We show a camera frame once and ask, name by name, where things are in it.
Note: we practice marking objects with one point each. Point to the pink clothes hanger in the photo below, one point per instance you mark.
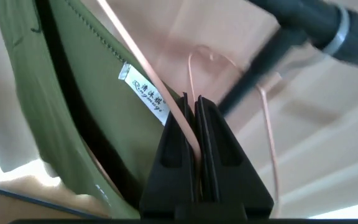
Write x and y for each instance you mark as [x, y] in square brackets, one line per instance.
[270, 140]
[154, 77]

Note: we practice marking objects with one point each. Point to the beige curtain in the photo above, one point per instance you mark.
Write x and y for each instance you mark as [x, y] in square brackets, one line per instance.
[322, 140]

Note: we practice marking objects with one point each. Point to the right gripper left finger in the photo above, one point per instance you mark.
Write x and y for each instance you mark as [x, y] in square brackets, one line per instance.
[169, 180]

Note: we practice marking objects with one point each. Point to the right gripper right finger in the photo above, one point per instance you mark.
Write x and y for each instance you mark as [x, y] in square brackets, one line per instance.
[235, 180]

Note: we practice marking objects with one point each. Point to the green printed shirt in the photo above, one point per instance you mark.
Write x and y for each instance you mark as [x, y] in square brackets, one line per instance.
[104, 93]

